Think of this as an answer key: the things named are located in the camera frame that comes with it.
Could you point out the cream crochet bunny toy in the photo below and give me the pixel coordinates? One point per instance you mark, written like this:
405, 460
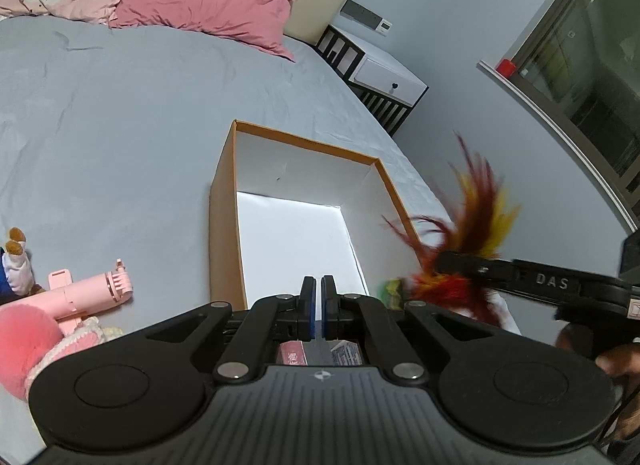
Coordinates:
80, 340

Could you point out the colourful feather toy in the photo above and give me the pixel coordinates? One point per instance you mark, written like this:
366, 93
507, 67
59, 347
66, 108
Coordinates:
450, 291

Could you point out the red container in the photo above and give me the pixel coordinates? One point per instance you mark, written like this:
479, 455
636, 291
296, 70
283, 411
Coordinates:
506, 68

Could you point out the window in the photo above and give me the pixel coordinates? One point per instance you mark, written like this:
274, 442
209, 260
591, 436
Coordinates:
575, 45

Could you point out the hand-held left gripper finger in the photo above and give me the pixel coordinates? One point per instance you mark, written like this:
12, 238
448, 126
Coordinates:
325, 307
312, 307

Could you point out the pink fluffy pompom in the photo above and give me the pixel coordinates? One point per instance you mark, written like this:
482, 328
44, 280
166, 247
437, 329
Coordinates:
25, 345

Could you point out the white blue printed box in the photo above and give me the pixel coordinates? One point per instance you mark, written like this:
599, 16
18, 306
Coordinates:
347, 352

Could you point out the dark red card box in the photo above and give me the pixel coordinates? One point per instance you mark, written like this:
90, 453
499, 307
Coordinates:
292, 354

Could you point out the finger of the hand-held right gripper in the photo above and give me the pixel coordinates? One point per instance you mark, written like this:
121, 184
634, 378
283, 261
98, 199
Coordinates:
475, 270

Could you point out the grey wall switch panel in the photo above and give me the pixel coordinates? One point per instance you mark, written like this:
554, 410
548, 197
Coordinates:
360, 12

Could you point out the white thermostat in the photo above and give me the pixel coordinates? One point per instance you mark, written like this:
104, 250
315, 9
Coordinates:
384, 26

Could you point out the sailor duck plush toy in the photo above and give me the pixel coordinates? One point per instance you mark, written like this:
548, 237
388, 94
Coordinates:
17, 270

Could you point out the brown plush toy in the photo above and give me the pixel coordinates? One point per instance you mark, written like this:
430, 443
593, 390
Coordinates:
37, 291

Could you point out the person's right hand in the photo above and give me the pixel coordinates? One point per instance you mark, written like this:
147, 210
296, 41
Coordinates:
622, 362

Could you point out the black white nightstand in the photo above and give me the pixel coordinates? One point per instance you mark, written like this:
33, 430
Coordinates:
385, 77

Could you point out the orange storage box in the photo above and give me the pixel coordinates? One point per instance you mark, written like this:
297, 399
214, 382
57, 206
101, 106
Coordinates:
290, 180

